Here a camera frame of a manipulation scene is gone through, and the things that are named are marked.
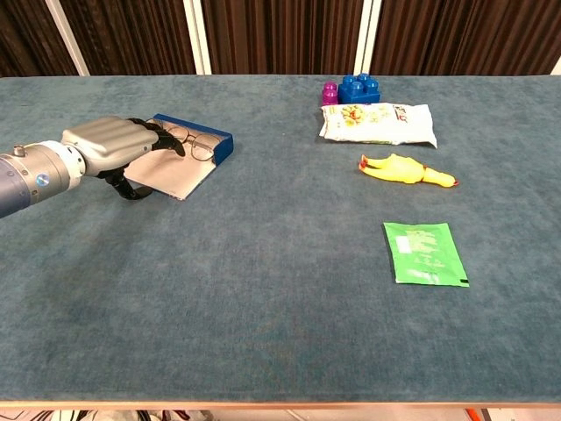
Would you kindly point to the metal frame eyeglasses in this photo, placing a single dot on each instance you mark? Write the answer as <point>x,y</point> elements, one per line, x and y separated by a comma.
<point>202,149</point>

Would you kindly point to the green foil packet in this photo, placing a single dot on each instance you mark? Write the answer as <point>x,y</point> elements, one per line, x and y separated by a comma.
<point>425,254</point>

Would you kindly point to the white aluminium frame post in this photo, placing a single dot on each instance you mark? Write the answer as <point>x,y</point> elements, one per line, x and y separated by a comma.
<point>556,68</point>
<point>68,37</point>
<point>367,37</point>
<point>197,37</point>

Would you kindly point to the blue glasses case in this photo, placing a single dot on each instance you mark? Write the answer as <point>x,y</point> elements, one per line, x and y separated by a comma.
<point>175,175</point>

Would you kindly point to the teal fabric table cover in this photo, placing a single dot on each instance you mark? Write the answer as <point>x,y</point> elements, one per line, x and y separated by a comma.
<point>263,285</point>

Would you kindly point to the blue toy building brick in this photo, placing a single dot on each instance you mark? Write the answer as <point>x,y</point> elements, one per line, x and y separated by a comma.
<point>359,90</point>

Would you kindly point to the purple toy building brick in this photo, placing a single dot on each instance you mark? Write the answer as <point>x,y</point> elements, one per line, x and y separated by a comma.
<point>329,94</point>

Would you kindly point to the yellow rubber chicken toy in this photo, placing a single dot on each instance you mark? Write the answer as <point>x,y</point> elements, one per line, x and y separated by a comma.
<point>399,169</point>

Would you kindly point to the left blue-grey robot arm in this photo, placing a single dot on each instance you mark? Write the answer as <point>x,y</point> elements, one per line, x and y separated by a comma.
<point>26,180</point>

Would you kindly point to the dark brown pleated curtain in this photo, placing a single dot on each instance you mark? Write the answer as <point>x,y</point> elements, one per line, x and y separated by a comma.
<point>280,35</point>

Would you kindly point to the white snack bag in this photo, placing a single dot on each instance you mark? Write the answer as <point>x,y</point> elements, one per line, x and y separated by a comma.
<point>377,125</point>

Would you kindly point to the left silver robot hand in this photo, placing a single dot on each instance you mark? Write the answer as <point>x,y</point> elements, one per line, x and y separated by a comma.
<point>109,140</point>

